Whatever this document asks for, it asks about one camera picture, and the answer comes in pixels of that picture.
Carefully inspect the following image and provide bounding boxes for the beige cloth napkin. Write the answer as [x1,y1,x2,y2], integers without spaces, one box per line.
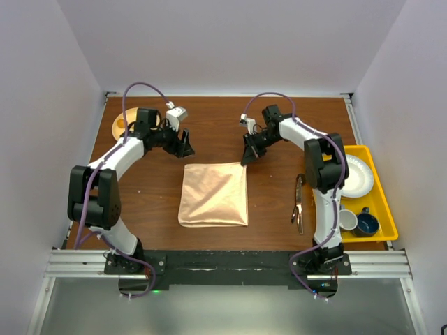
[177,162,249,228]

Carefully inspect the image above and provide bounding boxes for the dark blue mug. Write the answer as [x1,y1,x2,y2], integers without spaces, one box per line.
[353,207,381,237]

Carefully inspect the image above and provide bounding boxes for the aluminium frame rail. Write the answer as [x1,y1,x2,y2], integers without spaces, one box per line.
[44,250,412,278]

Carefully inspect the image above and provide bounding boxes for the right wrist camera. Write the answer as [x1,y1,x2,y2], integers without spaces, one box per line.
[240,113,257,135]

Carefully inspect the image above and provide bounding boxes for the yellow plastic bin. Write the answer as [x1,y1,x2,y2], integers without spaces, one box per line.
[341,145,399,244]

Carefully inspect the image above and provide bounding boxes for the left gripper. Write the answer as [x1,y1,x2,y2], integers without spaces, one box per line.
[150,119,194,158]

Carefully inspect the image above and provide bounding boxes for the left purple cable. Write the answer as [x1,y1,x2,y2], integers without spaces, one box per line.
[73,82,174,301]

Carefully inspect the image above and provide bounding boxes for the white mug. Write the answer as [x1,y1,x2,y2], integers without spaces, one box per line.
[339,209,358,231]

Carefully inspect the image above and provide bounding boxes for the white paper plate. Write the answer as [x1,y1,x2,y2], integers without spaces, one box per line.
[342,154,374,198]

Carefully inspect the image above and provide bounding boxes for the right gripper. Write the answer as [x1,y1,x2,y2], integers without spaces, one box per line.
[241,131,281,166]

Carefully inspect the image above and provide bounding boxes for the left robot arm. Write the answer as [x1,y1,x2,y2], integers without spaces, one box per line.
[68,103,194,274]

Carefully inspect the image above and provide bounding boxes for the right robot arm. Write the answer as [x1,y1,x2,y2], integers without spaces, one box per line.
[240,105,349,274]

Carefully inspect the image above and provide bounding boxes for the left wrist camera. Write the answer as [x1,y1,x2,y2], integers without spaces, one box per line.
[166,107,188,131]

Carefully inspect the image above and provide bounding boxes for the round bamboo plate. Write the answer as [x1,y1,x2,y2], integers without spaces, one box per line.
[112,107,161,143]

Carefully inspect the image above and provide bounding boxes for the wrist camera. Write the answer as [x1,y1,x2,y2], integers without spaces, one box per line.
[166,107,188,131]
[240,113,257,135]

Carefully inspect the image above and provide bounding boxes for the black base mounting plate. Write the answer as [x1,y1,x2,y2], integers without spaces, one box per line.
[103,250,352,297]

